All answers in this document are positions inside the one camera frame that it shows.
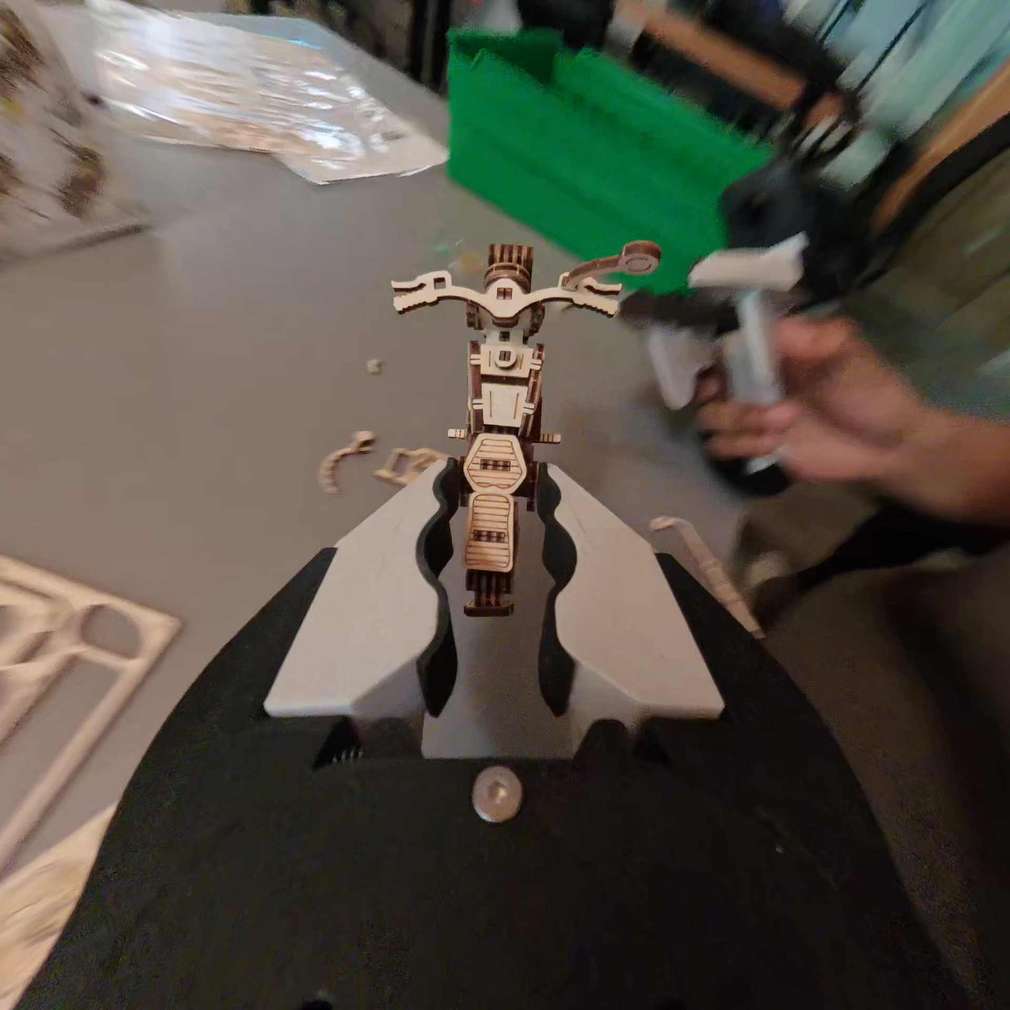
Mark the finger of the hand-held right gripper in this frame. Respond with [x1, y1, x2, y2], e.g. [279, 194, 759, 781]
[688, 233, 811, 290]
[645, 324, 715, 411]

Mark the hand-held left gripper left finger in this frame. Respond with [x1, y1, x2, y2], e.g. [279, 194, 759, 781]
[264, 458, 459, 720]

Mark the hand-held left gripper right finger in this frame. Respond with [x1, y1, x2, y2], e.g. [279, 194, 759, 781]
[537, 464, 725, 723]

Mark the thin wooden lever piece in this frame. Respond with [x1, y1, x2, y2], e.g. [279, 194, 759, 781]
[649, 514, 765, 639]

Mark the wooden motorcycle model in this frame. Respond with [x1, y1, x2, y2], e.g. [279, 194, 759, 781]
[390, 240, 662, 617]

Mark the grey desk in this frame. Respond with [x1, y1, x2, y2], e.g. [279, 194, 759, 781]
[0, 0, 768, 877]

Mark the person's right hand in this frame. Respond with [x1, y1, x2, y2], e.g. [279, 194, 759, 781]
[696, 316, 952, 492]

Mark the curved wooden piece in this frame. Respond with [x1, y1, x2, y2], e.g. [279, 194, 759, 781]
[317, 430, 378, 497]

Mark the green plastic bin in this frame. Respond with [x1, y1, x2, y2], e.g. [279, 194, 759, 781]
[446, 27, 780, 298]

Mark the large wooden cutout sheet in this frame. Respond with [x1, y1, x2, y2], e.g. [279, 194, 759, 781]
[0, 552, 184, 871]

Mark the pale paper sheet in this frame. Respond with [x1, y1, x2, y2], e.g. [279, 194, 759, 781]
[0, 803, 121, 1010]

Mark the clear plastic bag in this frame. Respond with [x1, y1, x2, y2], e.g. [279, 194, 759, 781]
[85, 0, 451, 187]

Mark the printed paper sheet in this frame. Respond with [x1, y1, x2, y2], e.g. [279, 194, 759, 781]
[0, 0, 153, 263]

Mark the small wooden frame piece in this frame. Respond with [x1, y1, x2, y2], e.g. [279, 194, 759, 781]
[372, 447, 448, 487]

